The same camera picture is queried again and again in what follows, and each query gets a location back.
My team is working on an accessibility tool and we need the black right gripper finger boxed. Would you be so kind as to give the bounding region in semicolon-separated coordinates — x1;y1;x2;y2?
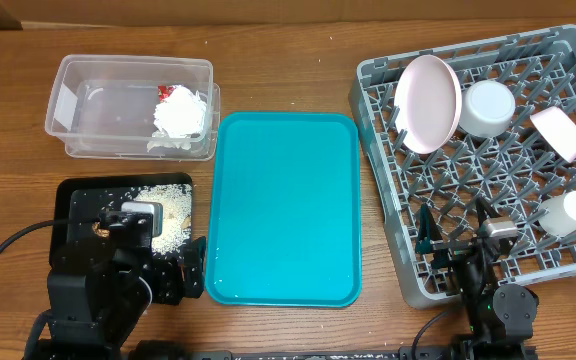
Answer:
475;197;493;220
415;204;441;254

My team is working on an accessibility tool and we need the pile of white rice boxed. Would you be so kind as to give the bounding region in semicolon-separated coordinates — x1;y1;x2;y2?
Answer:
75;182;193;254

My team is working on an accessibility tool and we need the brown food scrap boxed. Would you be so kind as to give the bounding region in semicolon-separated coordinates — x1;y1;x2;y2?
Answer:
92;222;109;238

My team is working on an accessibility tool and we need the cream white cup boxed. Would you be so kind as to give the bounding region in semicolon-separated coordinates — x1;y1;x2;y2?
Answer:
538;190;576;237

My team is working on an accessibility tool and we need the grey-white bowl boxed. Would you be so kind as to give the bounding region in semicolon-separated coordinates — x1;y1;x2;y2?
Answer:
459;80;516;138

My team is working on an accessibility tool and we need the pink bowl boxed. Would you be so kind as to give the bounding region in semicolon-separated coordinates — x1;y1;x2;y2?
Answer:
530;107;576;163

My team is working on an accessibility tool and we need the large white plate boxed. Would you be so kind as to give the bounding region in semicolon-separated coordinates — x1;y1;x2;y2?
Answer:
394;55;462;154

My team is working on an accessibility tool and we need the white tissue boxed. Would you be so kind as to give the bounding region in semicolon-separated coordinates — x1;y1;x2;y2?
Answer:
147;85;207;151

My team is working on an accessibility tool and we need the red snack wrapper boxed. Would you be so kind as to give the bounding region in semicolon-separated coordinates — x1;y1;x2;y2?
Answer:
157;85;175;102

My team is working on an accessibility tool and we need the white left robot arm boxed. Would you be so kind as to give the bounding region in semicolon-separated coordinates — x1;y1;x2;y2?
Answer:
24;215;206;359

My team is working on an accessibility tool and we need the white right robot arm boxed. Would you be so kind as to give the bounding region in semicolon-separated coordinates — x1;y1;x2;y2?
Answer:
400;197;539;360

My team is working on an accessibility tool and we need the grey dishwasher rack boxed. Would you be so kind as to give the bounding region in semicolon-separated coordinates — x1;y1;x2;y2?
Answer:
349;25;576;309

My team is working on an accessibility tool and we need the black food waste tray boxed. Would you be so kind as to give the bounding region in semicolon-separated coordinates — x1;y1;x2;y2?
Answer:
51;173;193;262

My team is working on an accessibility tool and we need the clear plastic waste bin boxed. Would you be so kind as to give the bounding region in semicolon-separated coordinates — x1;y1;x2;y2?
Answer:
44;54;220;161

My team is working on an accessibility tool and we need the teal serving tray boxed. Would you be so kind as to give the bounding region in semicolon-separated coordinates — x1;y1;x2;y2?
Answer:
206;112;362;308

